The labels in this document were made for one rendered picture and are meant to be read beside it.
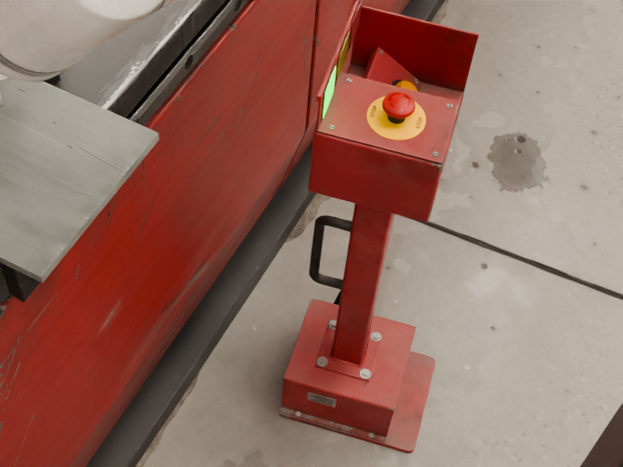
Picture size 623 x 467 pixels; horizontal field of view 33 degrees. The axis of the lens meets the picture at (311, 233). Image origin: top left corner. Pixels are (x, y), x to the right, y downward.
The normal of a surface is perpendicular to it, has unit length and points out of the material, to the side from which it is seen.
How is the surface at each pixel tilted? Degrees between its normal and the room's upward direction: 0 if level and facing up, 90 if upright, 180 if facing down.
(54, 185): 0
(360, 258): 90
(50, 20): 100
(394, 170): 90
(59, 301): 90
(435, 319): 0
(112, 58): 0
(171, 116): 90
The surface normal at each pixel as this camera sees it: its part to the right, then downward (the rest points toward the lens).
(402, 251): 0.06, -0.58
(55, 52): -0.05, 0.98
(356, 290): -0.28, 0.77
